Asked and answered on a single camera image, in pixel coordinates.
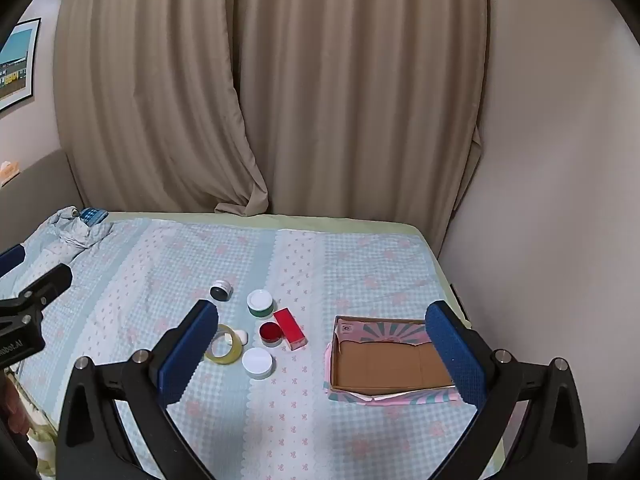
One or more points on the black lid small jar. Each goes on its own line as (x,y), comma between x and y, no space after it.
(221,290)

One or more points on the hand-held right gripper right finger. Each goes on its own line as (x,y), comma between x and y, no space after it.
(455,355)

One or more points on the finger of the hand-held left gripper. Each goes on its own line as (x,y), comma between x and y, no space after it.
(47,282)
(10,260)

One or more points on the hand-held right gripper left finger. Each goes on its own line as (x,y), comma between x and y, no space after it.
(190,355)

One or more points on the small white cap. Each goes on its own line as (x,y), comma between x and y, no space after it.
(242,336)

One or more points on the clear tape roll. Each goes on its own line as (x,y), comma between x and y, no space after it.
(220,355)

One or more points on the crumpled light blue cloth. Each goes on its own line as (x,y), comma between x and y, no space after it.
(70,232)

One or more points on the red rectangular box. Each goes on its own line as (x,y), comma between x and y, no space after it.
(290,329)

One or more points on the white lid green jar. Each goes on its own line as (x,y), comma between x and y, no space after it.
(260,304)

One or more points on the tissue box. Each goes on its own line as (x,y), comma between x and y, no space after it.
(7,171)

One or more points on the blue checked floral bedsheet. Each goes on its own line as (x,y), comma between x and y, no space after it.
(310,270)

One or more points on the red lid jar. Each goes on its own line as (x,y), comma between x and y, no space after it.
(270,334)

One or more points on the blue checkered pouch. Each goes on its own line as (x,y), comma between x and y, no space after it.
(93,215)

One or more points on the framed wall poster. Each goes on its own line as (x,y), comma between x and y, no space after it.
(15,67)

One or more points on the beige curtain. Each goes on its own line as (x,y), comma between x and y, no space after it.
(150,85)
(360,90)

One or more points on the grey padded headboard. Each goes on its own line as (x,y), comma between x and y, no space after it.
(35,185)

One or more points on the pink striped cardboard box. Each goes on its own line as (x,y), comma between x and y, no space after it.
(390,365)

